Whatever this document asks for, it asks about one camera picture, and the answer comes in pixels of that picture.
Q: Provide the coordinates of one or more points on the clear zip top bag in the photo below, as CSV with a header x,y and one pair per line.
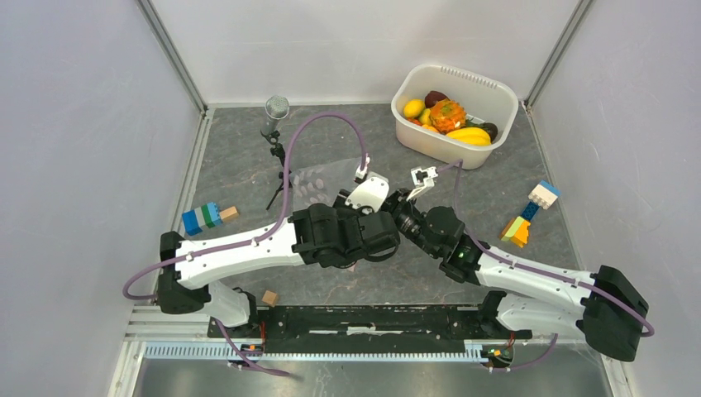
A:
x,y
322,183

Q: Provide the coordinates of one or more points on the orange toy pineapple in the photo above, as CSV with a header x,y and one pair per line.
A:
x,y
447,116

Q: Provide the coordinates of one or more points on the dark red toy fruit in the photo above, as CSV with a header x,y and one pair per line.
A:
x,y
433,97

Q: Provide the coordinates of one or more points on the yellow toy bananas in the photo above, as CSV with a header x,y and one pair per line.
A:
x,y
474,136

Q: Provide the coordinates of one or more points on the white plastic basin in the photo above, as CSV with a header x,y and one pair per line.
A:
x,y
484,100

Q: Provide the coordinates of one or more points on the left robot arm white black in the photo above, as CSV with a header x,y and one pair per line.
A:
x,y
191,281

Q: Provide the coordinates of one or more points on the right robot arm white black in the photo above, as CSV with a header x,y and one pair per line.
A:
x,y
602,308

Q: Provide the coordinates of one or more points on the orange toy pumpkin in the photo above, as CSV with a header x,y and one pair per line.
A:
x,y
415,121

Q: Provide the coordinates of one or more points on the orange toy fruit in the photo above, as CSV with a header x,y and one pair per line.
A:
x,y
430,128

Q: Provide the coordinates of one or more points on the yellow toy mango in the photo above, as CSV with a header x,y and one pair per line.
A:
x,y
413,108

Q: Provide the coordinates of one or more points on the silver microphone on tripod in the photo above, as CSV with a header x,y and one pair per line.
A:
x,y
276,109

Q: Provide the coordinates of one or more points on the tan wooden block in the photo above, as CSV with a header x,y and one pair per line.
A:
x,y
228,214

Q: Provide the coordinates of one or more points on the small wooden cube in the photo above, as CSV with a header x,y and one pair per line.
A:
x,y
270,298

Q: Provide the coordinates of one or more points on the blue green toy block stack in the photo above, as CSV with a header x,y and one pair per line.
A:
x,y
198,219

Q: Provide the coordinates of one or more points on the white blue yellow block stack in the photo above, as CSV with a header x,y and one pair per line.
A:
x,y
542,196

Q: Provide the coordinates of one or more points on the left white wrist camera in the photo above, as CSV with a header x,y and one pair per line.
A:
x,y
368,197

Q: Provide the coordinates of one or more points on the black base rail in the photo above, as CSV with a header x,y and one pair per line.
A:
x,y
385,329

